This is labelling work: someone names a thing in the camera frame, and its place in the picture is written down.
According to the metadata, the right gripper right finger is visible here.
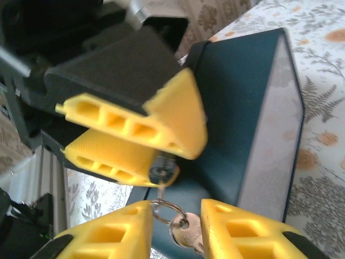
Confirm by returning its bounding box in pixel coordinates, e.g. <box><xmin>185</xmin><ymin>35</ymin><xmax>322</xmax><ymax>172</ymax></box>
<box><xmin>201</xmin><ymin>198</ymin><xmax>324</xmax><ymax>259</ymax></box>

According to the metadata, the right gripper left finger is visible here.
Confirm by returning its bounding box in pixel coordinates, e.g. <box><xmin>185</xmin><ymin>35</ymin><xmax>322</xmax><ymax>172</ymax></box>
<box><xmin>32</xmin><ymin>199</ymin><xmax>154</xmax><ymax>259</ymax></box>

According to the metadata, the silver padlock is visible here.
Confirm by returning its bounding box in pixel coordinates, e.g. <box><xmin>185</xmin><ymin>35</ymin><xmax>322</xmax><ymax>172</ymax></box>
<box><xmin>148</xmin><ymin>154</ymin><xmax>181</xmax><ymax>187</ymax></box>

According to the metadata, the spare silver key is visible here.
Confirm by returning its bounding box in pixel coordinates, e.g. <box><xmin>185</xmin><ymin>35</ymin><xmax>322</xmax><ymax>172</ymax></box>
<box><xmin>169</xmin><ymin>212</ymin><xmax>206</xmax><ymax>255</ymax></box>

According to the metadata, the metal key ring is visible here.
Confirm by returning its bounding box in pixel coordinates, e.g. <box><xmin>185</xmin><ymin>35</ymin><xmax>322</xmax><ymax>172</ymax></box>
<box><xmin>150</xmin><ymin>199</ymin><xmax>187</xmax><ymax>227</ymax></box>

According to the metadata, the dark blue painted box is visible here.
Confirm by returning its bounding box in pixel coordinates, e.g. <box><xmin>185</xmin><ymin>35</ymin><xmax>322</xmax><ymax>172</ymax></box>
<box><xmin>126</xmin><ymin>26</ymin><xmax>306</xmax><ymax>259</ymax></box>

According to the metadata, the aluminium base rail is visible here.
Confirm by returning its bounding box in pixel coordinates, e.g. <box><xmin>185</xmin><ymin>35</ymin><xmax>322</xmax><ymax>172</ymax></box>
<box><xmin>40</xmin><ymin>145</ymin><xmax>70</xmax><ymax>226</ymax></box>

